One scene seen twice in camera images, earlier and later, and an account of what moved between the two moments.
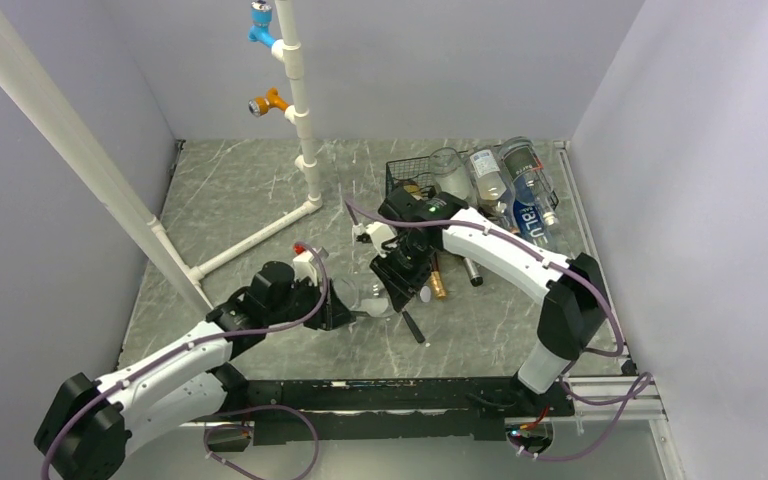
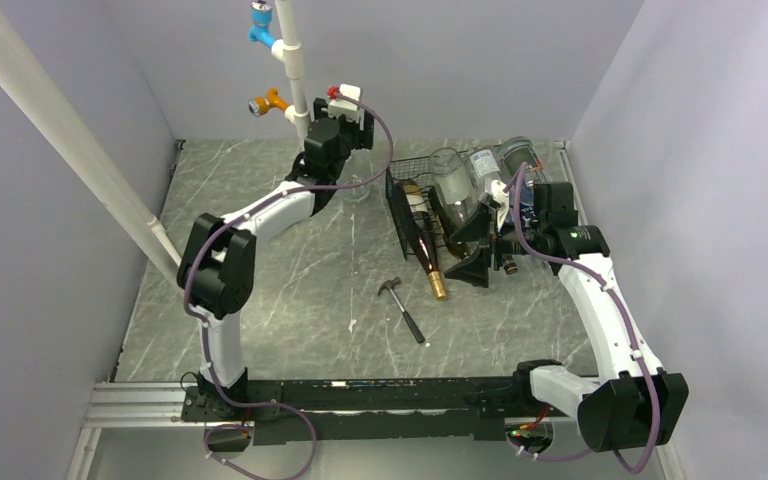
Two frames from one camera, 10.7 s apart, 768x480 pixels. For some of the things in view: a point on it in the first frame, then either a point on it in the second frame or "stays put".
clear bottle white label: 494,186 stays put
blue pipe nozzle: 259,32 stays put
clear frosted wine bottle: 451,173 stays put
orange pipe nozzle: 260,106 stays put
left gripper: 330,315 to 363,139
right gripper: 402,287 to 475,270
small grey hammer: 420,338 stays put
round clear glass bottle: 364,295 to 357,168
